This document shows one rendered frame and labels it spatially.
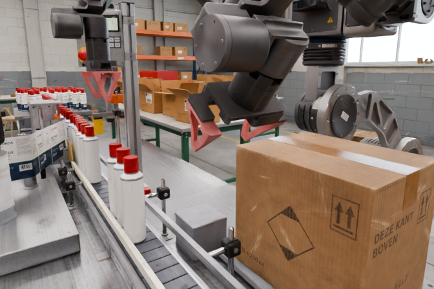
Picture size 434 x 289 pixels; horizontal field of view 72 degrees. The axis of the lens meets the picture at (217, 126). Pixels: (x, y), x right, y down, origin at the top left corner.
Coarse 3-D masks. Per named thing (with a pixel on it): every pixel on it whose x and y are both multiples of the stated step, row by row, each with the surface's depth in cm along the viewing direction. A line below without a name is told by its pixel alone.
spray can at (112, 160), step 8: (112, 144) 79; (120, 144) 80; (112, 152) 79; (112, 160) 79; (112, 168) 79; (112, 176) 79; (112, 184) 80; (112, 192) 80; (112, 200) 81; (112, 208) 81
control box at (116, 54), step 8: (120, 16) 101; (120, 24) 101; (112, 32) 102; (120, 32) 102; (80, 40) 102; (80, 48) 103; (112, 48) 103; (120, 48) 103; (112, 56) 103; (120, 56) 103; (80, 64) 104; (120, 64) 104
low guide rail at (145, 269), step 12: (84, 180) 100; (96, 192) 90; (108, 216) 76; (120, 228) 70; (120, 240) 68; (132, 252) 61; (144, 264) 57; (144, 276) 56; (156, 276) 54; (156, 288) 51
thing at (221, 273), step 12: (156, 216) 69; (180, 228) 61; (180, 240) 59; (192, 240) 57; (192, 252) 55; (204, 252) 53; (216, 264) 50; (216, 276) 49; (228, 276) 47; (240, 288) 44
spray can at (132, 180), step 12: (132, 156) 69; (132, 168) 67; (120, 180) 68; (132, 180) 67; (132, 192) 67; (132, 204) 68; (144, 204) 70; (132, 216) 68; (144, 216) 70; (132, 228) 69; (144, 228) 71; (132, 240) 69; (144, 240) 71
